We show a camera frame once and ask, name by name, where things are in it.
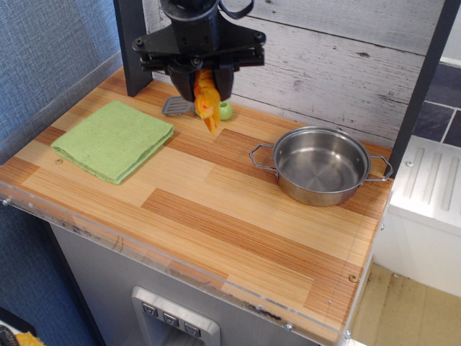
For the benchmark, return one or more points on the dark grey right post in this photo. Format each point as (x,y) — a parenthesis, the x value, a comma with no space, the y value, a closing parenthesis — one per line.
(429,67)

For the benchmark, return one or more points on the grey spatula with green handle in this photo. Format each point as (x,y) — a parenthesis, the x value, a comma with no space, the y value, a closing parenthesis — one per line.
(178,105)

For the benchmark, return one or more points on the dark grey left post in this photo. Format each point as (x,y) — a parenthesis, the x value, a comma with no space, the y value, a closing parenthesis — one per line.
(131,25)

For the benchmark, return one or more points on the orange plush lobster tail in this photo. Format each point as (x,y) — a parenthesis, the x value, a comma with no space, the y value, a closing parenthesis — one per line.
(207,99)

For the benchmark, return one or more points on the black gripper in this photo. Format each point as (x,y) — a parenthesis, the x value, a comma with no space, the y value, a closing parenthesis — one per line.
(201,36)

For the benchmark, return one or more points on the folded green cloth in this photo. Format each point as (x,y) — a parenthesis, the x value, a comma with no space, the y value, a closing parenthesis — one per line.
(113,142)

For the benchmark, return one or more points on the dark grey post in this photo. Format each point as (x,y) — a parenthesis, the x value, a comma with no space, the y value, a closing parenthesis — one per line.
(131,25)
(429,67)

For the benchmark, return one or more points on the white toy sink unit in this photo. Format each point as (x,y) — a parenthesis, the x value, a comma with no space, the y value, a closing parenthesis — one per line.
(420,234)

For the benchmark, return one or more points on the stainless steel pot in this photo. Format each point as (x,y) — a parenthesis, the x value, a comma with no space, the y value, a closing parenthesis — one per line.
(318,166)

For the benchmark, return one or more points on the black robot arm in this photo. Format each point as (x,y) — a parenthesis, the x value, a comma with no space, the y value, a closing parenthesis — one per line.
(201,35)

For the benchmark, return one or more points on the silver dispenser button panel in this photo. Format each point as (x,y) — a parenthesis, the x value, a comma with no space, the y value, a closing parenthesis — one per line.
(163,322)

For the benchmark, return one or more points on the yellow plush toy on floor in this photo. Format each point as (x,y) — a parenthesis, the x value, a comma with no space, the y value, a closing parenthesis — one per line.
(28,339)

